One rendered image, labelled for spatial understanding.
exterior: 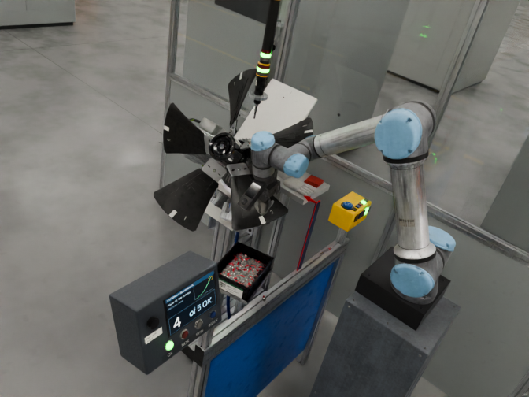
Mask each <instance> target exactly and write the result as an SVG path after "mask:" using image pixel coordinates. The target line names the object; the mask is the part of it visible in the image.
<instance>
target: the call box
mask: <svg viewBox="0 0 529 397"><path fill-rule="evenodd" d="M363 200H364V197H362V196H360V195H358V194H356V193H354V192H353V191H352V192H350V193H349V194H348V195H346V196H345V197H343V198H341V199H339V200H338V201H337V202H335V203H334V204H333V206H332V209H331V213H330V216H329V218H328V220H329V221H330V222H331V223H333V224H335V225H337V226H338V227H340V228H341V229H343V230H345V231H346V232H348V231H349V230H350V229H352V228H353V227H355V226H356V225H357V224H359V223H360V222H362V221H363V220H364V219H365V218H366V217H367V214H368V213H366V214H365V215H364V216H363V217H361V218H360V219H357V221H356V222H353V221H354V219H355V217H356V216H357V215H358V214H359V213H360V212H362V211H363V210H365V209H366V208H368V207H369V206H370V205H371V204H372V202H371V201H368V202H366V203H365V204H364V205H363V206H361V207H360V208H359V209H358V208H357V207H355V205H356V204H358V203H359V202H361V201H363ZM344 202H350V203H352V204H353V207H352V208H354V207H355V208H356V209H357V211H356V212H355V211H353V210H352V209H347V208H345V207H344V206H343V203H344Z"/></svg>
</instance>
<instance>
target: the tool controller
mask: <svg viewBox="0 0 529 397"><path fill-rule="evenodd" d="M109 300H110V305H111V309H112V313H113V320H114V324H115V329H116V333H117V340H118V344H119V348H120V356H121V357H122V358H124V359H126V360H127V361H128V362H130V363H131V364H132V365H133V366H135V367H136V368H137V369H139V370H141V371H142V372H143V373H145V374H146V375H148V374H150V373H152V372H153V371H154V370H155V369H156V368H158V367H159V366H160V365H162V364H163V363H165V362H166V361H168V360H169V359H170V358H171V357H173V356H174V355H175V354H177V353H178V352H180V351H181V350H182V349H183V348H185V347H186V346H188V345H189V344H190V343H192V342H193V341H195V340H196V339H197V338H198V337H200V336H201V335H203V334H204V333H205V332H207V331H208V330H210V329H211V328H212V327H213V326H215V325H216V324H218V323H219V322H220V321H221V320H222V317H221V306H220V287H219V277H218V268H217V263H216V262H215V261H212V260H210V259H208V258H205V257H203V256H201V255H200V254H196V253H194V252H193V251H190V250H189V251H188V252H186V253H184V254H181V255H180V256H179V257H177V258H174V259H172V260H171V261H170V262H167V263H165V264H164V265H162V266H160V267H158V268H156V269H155V270H153V271H151V272H149V273H147V274H146V275H144V276H141V277H140V278H138V279H137V280H134V281H132V282H131V283H130V284H127V285H125V286H123V287H122V288H120V289H118V290H116V291H114V292H113V293H111V294H110V295H109ZM181 310H184V317H185V323H186V325H185V326H184V327H182V328H181V329H180V330H179V331H177V332H175V333H174V334H172V335H171V336H170V331H169V325H168V319H169V318H171V317H173V316H174V315H176V314H177V313H178V312H180V311H181ZM211 310H215V311H216V316H215V317H214V318H213V319H209V313H210V311H211ZM198 319H202V320H203V325H202V327H201V328H200V329H196V328H195V327H194V326H195V323H196V321H197V320H198ZM184 329H187V330H188V331H189V334H188V337H187V338H186V339H180V334H181V332H182V331H183V330H184ZM169 340H172V341H173V343H174V344H173V347H172V349H171V350H169V351H167V350H165V344H166V343H167V341H169Z"/></svg>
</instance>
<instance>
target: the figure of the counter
mask: <svg viewBox="0 0 529 397"><path fill-rule="evenodd" d="M168 325H169V331H170V336H171V335H172V334H174V333H175V332H177V331H179V330H180V329H181V328H182V327H184V326H185V325H186V323H185V317H184V310H181V311H180V312H178V313H177V314H176V315H174V316H173V317H171V318H169V319H168Z"/></svg>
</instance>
